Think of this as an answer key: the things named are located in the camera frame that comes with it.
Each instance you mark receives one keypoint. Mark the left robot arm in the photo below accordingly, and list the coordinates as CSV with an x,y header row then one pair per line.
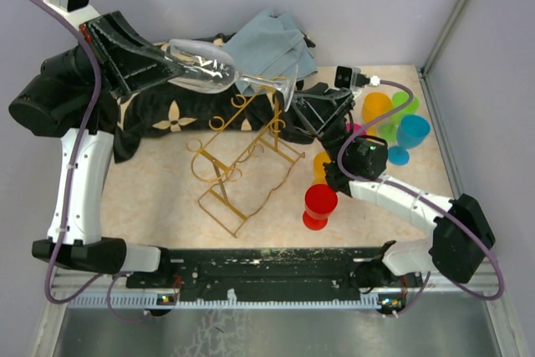
x,y
66,101

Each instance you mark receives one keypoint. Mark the black cream flower blanket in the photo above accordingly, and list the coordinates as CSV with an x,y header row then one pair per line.
x,y
172,108

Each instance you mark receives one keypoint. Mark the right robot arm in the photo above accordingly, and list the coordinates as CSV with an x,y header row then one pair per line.
x,y
458,237

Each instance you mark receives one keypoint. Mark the green wine glass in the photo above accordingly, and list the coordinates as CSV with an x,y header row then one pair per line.
x,y
388,129

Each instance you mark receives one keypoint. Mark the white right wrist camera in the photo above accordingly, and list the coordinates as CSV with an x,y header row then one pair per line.
x,y
353,79

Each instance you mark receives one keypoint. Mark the gold wire glass rack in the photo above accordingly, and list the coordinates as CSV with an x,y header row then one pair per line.
x,y
241,175

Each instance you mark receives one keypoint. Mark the clear wine glass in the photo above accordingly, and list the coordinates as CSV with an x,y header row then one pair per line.
x,y
209,69

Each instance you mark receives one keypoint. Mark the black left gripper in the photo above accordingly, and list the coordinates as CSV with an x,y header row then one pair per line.
x,y
112,28

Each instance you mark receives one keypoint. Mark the grey blue folded cloth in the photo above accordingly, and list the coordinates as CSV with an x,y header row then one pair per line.
x,y
272,45

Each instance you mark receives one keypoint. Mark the red wine glass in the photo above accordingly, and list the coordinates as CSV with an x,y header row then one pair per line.
x,y
320,201

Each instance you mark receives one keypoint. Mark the magenta wine glass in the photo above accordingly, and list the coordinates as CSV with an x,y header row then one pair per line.
x,y
351,128

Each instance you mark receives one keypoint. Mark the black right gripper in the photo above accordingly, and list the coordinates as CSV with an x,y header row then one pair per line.
x,y
318,103

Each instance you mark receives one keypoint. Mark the blue wine glass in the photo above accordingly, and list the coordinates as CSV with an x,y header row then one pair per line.
x,y
411,132

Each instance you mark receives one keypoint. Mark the orange yellow wine glass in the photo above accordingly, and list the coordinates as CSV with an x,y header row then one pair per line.
x,y
319,162

